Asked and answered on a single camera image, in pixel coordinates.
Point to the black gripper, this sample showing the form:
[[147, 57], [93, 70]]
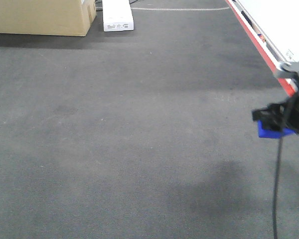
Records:
[[277, 116]]

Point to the blue plastic part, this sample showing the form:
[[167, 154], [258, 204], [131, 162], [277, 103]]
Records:
[[268, 133]]

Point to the white board panel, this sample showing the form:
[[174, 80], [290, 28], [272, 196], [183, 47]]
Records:
[[273, 28]]

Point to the long white carton box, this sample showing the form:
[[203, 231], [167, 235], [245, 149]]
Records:
[[117, 15]]

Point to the large cardboard box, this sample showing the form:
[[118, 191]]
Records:
[[47, 17]]

